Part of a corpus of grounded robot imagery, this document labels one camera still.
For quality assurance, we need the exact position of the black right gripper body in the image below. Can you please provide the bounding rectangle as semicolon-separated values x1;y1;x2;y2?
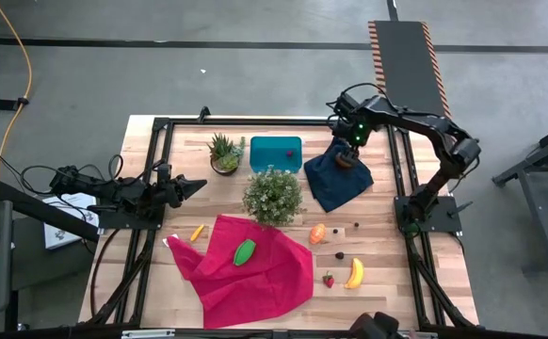
331;112;372;152

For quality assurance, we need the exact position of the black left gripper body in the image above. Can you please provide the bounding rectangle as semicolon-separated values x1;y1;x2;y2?
148;162;186;210

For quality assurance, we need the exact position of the brown toy potato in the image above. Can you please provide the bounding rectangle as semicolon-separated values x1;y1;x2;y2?
335;151;358;170

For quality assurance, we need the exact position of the orange toy fruit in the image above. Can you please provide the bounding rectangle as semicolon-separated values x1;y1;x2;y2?
308;222;327;246

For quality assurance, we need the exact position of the green toy vegetable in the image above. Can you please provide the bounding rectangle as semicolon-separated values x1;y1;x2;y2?
233;238;258;267

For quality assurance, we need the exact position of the yellow toy banana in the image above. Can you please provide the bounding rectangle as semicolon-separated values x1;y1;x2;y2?
344;257;365;290

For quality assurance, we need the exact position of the teal plastic tupperware container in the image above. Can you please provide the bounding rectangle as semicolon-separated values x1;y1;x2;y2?
249;136;303;174

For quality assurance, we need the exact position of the navy blue cloth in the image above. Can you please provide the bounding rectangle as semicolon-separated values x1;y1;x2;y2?
302;136;375;214

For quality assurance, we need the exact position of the potted succulent plant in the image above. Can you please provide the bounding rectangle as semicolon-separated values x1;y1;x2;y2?
206;132;247;177

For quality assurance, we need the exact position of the bushy plant in black pot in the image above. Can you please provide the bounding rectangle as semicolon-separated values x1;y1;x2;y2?
242;165;305;228

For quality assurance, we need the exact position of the black striped-edge floor mat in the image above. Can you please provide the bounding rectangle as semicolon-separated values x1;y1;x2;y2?
367;19;455;124

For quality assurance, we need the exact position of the red cloth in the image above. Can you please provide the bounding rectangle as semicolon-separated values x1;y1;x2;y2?
166;214;314;330

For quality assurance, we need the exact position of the white paper booklet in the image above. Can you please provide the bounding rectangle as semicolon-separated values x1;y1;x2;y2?
41;192;100;250

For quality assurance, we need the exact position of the black diagonal support beam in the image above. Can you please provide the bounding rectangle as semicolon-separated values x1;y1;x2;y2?
0;180;101;242

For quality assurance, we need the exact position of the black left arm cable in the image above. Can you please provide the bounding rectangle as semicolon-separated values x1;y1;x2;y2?
0;150;125;222

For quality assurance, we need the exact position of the black aluminium table frame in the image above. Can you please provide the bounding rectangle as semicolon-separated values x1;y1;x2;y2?
78;102;481;331

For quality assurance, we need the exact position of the thick black hose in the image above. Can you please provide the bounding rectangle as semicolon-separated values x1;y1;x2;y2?
89;228;122;317

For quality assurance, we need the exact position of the black cable clamp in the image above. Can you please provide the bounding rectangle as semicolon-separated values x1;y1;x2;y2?
0;96;30;113

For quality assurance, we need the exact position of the yellow cable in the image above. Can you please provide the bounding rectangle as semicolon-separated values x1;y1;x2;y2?
0;0;34;181

